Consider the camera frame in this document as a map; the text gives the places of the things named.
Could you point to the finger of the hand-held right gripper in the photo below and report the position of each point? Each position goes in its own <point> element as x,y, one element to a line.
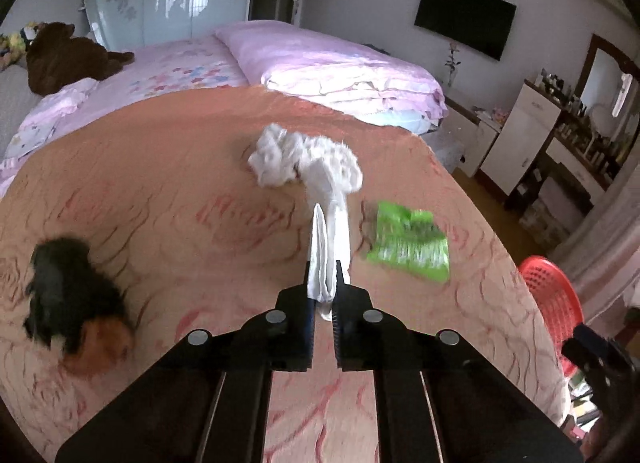
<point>595,350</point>

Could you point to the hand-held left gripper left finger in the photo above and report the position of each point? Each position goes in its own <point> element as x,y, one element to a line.
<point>302,343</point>

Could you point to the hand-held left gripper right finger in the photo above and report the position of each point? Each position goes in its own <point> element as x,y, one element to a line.
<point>342,343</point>

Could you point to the red plastic basket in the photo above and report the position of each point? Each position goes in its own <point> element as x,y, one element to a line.
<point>550,293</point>

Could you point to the white tissue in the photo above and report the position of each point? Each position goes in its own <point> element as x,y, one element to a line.
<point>330,243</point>

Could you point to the pale curtain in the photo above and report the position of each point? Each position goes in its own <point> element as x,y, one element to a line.
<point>610,253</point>

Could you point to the green snack packet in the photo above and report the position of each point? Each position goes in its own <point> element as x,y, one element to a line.
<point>407,243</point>

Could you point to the storage boxes under dresser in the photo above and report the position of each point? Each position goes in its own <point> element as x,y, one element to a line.
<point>550,213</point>

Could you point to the orange patterned blanket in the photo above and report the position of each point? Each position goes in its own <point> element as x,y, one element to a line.
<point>200,223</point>

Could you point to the dark wooden dressing table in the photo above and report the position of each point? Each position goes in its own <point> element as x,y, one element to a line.
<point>575,163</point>

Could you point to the white dressing table with mirror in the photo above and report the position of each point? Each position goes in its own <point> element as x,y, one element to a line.
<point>595,143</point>

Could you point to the tall white cabinet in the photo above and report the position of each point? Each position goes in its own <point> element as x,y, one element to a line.
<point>525,133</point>

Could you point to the light blue folded quilt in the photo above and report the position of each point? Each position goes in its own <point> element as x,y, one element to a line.
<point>405,119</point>

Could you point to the low white cabinet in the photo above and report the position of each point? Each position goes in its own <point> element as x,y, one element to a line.
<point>482,143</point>

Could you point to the black orange plush toy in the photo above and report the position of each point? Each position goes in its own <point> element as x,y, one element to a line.
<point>65,293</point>

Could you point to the small pink item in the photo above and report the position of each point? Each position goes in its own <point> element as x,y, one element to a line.
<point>500,114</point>

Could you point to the wooden framed mirror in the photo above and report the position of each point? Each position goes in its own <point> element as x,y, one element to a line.
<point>605,78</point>

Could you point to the pink folded quilt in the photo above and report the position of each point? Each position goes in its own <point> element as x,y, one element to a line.
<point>325,63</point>

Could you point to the flower in vase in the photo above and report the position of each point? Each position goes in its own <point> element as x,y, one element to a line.
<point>452,63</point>

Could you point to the pink floral bed sheet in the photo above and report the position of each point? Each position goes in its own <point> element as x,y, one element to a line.
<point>175,68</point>

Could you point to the brown teddy bear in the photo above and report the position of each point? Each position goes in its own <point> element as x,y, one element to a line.
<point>60,58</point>

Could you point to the yellow green plush toys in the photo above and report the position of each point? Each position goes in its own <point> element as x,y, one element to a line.
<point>12,45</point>

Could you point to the black wall television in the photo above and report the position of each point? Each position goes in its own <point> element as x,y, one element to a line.
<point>465,18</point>

